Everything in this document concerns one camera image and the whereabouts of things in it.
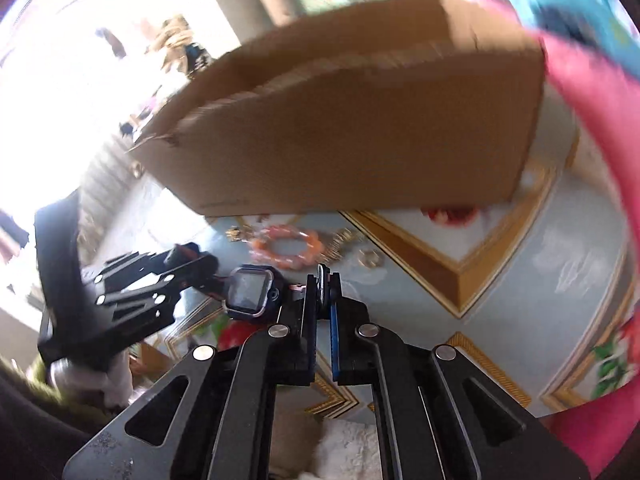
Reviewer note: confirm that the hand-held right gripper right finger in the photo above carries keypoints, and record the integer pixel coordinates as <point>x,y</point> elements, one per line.
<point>336,345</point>

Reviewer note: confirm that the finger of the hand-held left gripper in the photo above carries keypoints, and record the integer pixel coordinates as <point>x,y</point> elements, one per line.
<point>150,265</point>
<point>145,307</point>

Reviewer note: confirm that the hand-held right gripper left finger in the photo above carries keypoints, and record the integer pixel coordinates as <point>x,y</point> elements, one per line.
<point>304,315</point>

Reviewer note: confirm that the dark blue smartwatch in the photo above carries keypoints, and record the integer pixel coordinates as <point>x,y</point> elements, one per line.
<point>247,294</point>

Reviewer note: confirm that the small spring-like metal charm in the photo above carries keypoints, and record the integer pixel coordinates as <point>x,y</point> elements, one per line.
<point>345,239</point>

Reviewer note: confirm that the brown cardboard box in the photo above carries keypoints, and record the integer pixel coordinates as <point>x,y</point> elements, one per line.
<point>350,120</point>

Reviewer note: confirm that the person's left hand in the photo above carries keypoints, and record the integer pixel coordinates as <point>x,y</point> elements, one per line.
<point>117,375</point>

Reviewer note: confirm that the white fleece garment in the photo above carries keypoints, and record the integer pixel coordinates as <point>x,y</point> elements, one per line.
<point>345,445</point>

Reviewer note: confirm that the fruit-print tablecloth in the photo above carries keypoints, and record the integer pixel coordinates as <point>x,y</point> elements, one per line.
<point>525,285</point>

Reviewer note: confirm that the wheelchair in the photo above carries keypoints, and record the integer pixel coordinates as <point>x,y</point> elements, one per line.
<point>202,60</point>

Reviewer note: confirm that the tan clothes pile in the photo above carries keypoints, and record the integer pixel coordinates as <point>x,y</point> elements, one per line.
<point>172,35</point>

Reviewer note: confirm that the pink floral blanket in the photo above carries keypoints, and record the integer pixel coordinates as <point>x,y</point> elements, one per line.
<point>600,135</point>

